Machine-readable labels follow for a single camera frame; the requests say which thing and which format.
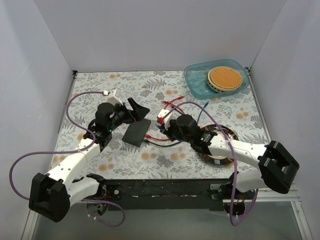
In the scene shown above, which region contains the red ethernet cable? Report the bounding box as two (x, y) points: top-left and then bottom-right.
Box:
(144, 95), (186, 141)

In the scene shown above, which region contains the black network switch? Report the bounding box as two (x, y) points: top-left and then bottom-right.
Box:
(122, 118), (152, 148)

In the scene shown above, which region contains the black ethernet cable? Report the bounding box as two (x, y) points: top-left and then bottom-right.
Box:
(144, 139), (183, 148)

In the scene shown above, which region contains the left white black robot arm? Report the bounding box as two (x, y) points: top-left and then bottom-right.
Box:
(28, 98), (150, 223)

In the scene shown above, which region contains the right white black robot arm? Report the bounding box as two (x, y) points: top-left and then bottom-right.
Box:
(157, 111), (300, 199)

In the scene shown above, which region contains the floral patterned table mat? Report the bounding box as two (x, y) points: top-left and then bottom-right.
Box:
(56, 71), (269, 179)

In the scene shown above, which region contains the dark rimmed beige plate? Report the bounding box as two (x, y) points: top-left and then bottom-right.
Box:
(198, 124), (239, 168)

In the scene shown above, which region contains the blue plastic container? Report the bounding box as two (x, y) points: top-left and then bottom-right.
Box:
(184, 59), (250, 100)

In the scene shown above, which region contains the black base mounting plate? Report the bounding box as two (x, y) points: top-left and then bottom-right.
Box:
(89, 177), (233, 211)

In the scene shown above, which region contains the orange woven round coaster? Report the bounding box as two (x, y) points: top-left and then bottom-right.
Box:
(206, 66), (243, 93)

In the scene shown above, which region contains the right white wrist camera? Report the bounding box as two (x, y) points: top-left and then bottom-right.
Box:
(157, 108), (173, 130)

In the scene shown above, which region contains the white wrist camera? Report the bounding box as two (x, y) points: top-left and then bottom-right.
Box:
(157, 108), (173, 130)
(102, 87), (123, 106)

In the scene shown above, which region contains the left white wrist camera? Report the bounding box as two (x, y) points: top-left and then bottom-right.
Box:
(102, 87), (123, 106)

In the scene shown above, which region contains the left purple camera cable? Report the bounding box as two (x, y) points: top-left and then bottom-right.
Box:
(9, 90), (126, 228)

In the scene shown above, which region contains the purple camera cable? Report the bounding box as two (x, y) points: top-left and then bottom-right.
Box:
(9, 90), (126, 228)
(159, 100), (259, 226)

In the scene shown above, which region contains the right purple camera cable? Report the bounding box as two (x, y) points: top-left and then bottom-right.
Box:
(159, 100), (259, 226)

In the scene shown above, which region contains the aluminium frame rail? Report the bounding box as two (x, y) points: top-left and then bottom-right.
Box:
(220, 183), (301, 203)

